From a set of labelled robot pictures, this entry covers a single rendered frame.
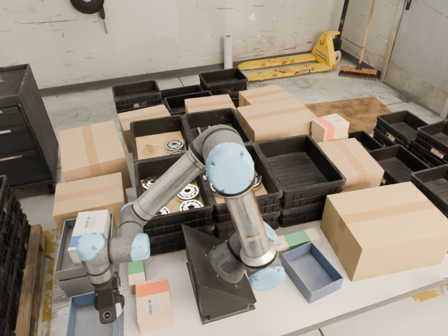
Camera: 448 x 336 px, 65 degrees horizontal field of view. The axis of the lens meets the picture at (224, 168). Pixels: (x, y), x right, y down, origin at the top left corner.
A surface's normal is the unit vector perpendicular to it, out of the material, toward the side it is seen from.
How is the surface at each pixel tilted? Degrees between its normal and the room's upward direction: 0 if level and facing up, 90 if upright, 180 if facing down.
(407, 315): 0
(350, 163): 0
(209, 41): 90
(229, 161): 77
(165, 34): 90
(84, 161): 0
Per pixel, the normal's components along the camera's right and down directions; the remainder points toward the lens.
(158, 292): -0.02, -0.79
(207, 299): 0.29, 0.58
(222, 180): 0.14, 0.40
